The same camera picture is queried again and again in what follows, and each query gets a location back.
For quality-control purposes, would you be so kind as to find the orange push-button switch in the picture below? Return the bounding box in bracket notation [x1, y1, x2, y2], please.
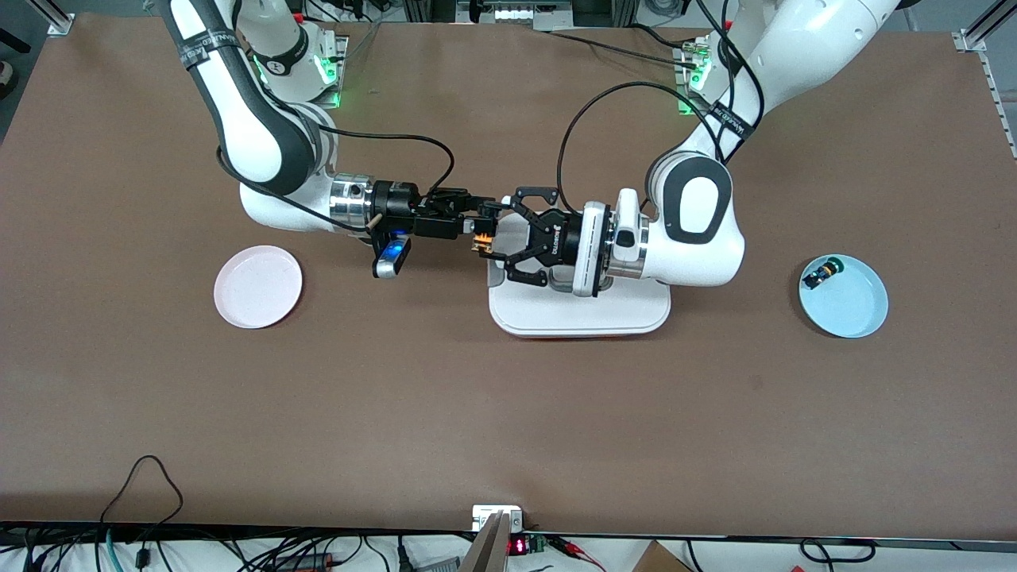
[470, 216, 500, 259]

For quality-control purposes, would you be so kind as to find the pink round plate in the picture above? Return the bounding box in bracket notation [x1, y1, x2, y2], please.
[214, 245, 304, 330]

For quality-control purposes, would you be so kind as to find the small white electronic box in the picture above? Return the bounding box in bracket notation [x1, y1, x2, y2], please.
[472, 505, 524, 531]

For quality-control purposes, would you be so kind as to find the grey metal bar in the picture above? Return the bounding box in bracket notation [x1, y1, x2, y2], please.
[459, 512, 512, 572]

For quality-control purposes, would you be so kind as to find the light blue round plate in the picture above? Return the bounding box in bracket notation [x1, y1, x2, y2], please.
[799, 253, 889, 339]

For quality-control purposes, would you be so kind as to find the brown cardboard piece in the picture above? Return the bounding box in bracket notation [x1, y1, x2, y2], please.
[632, 540, 694, 572]

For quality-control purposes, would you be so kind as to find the white lunch box grey handle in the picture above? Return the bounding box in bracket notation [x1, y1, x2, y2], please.
[487, 211, 672, 340]

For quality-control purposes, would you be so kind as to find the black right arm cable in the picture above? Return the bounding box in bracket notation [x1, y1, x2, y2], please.
[218, 129, 456, 239]

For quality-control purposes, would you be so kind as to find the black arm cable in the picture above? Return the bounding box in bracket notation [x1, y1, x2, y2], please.
[556, 0, 766, 212]
[218, 129, 456, 239]

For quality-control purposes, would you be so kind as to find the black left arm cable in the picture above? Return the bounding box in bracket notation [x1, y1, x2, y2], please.
[556, 0, 766, 212]

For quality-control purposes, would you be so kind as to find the black cable on table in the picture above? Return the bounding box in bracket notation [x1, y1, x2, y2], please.
[548, 30, 700, 68]

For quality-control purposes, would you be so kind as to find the metal rack frame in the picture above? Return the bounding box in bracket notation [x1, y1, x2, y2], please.
[404, 0, 638, 33]

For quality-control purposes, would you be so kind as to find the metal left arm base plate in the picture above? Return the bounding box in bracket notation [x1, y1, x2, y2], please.
[674, 44, 762, 117]

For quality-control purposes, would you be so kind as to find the green push-button switch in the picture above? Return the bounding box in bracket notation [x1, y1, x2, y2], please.
[802, 256, 845, 290]

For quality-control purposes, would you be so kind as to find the thin black looped cable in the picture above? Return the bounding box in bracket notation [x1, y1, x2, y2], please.
[99, 454, 185, 549]

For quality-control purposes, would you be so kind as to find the aluminium corner rail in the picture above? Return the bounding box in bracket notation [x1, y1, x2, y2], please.
[24, 0, 76, 37]
[952, 0, 1017, 160]

